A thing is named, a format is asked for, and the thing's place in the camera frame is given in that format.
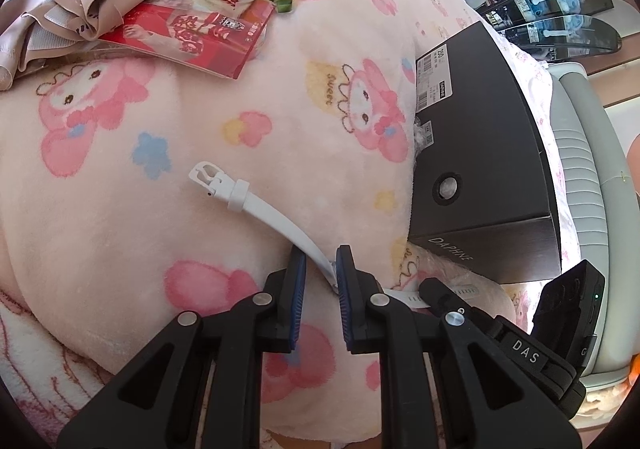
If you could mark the red printed card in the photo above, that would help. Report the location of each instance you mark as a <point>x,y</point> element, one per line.
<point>200,34</point>

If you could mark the black cardboard box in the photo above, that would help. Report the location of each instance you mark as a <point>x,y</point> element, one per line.
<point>475,129</point>

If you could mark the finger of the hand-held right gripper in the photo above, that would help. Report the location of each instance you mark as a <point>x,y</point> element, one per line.
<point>445,296</point>

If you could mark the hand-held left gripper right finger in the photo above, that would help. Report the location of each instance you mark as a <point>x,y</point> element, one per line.
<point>346,304</point>

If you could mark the pink cartoon printed blanket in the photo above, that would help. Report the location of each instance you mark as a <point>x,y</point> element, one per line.
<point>200,179</point>

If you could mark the beige pink garment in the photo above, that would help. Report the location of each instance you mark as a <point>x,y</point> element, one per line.
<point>65,4</point>

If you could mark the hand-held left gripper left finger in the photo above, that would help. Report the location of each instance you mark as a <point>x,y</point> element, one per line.
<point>297,304</point>

